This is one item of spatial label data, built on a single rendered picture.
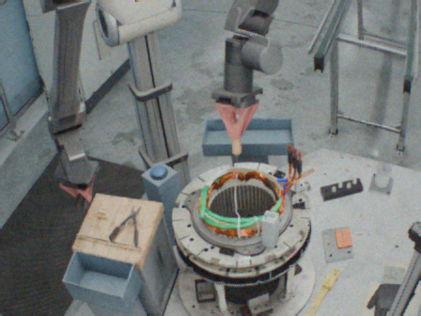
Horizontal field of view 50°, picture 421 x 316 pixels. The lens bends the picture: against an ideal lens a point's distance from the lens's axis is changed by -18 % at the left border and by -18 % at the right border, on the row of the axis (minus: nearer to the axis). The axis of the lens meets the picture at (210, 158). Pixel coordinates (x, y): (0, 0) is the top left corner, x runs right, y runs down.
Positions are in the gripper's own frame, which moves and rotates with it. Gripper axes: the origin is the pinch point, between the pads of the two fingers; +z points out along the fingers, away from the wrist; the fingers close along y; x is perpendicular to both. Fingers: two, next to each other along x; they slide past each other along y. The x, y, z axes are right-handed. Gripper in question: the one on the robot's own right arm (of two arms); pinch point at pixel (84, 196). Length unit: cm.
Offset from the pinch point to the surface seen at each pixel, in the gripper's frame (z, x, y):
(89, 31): 77, 189, -103
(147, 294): 25.8, -8.9, 14.2
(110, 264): 13.5, -9.0, 6.9
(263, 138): 16, 42, 34
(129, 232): 11.2, 0.3, 9.6
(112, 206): 12.1, 7.8, 2.2
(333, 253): 36, 20, 60
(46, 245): 126, 53, -82
